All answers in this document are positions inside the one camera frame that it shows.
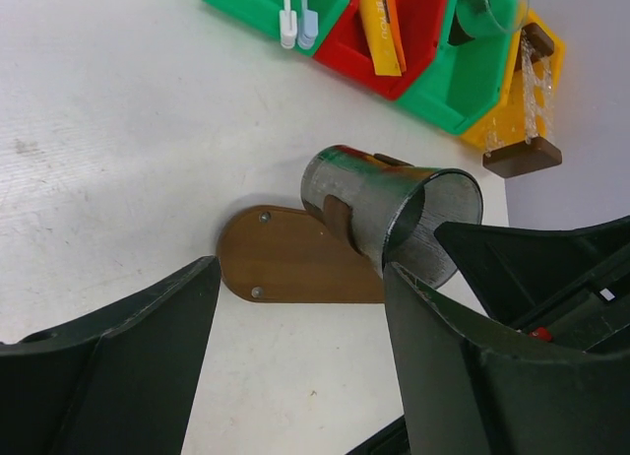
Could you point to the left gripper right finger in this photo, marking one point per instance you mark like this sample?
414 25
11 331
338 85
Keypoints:
543 368

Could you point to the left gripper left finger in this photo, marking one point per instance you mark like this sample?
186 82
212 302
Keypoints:
119 380

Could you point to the clear acrylic toothbrush rack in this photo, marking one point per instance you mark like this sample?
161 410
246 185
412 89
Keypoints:
536 153

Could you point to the grey glass cup with holder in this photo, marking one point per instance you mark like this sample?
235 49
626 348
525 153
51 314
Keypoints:
387 210

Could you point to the brown oval wooden tray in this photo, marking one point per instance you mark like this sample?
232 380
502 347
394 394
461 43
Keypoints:
272 254

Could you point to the white toothbrush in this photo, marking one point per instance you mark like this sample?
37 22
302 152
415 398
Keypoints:
288 25

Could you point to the light blue toothbrush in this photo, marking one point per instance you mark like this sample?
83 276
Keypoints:
308 26

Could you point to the yellow toothpaste tube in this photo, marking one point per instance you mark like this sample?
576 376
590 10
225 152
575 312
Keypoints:
375 23

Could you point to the orange toothpaste tube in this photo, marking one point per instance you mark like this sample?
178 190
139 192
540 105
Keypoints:
391 9

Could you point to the yellow bin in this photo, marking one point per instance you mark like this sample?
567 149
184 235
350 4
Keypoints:
526 97

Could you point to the green bin with cups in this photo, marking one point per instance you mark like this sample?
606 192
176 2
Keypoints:
462 81

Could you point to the clear glass cup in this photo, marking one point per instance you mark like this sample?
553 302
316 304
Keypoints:
487 18

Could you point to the red bin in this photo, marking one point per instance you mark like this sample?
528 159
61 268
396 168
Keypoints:
345 49

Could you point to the green bin with toothbrushes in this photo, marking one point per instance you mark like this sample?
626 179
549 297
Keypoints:
264 16

